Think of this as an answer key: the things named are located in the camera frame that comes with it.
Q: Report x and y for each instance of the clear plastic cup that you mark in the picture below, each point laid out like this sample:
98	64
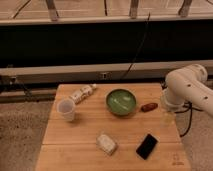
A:
66	107

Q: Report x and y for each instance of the white wrapped block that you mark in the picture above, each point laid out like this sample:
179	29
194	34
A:
106	143

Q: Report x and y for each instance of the wooden table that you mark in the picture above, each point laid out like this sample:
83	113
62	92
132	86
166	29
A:
71	146

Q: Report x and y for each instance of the brown oblong object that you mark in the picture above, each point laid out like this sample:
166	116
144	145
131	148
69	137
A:
149	107

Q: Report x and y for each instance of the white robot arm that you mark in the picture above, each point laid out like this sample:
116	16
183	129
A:
186	84

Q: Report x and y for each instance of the green ceramic bowl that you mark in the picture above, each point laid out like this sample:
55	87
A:
121	102

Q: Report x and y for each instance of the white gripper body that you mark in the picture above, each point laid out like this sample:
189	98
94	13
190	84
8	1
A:
170	101

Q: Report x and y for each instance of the white labelled bottle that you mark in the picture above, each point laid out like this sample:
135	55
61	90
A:
84	92

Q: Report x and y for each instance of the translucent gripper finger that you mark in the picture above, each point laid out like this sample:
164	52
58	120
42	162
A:
168	118

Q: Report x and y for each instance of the black smartphone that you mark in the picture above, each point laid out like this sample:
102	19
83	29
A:
147	146

